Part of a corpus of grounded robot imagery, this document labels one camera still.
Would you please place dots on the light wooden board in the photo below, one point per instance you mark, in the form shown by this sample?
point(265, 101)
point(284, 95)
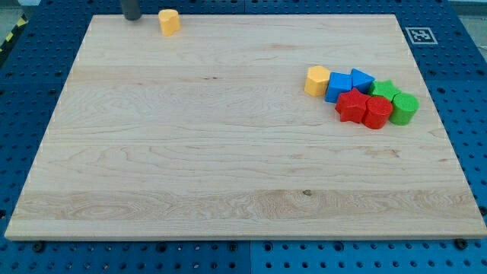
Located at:
point(208, 134)

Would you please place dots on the yellow hexagon block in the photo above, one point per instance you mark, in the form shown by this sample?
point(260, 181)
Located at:
point(317, 81)

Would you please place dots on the blue cube block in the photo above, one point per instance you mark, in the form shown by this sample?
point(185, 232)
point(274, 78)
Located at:
point(338, 83)

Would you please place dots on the red star block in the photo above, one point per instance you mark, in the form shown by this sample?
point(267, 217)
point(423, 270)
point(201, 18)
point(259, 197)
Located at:
point(352, 106)

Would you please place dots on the blue triangle block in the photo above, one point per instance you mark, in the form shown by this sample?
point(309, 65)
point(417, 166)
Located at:
point(361, 80)

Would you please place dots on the red cylinder block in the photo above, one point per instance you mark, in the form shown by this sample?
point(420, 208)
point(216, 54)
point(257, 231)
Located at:
point(378, 111)

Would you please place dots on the green star block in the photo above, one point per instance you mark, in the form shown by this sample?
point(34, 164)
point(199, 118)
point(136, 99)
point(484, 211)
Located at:
point(384, 89)

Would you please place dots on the green cylinder block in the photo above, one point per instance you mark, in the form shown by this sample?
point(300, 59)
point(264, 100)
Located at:
point(404, 108)

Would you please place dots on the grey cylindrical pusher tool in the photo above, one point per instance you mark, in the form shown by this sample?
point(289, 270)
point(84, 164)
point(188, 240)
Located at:
point(131, 9)

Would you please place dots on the white fiducial marker tag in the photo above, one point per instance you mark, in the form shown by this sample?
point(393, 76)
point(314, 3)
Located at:
point(421, 36)

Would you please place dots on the black yellow hazard tape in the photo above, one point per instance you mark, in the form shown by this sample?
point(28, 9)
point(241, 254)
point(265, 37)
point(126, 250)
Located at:
point(14, 34)

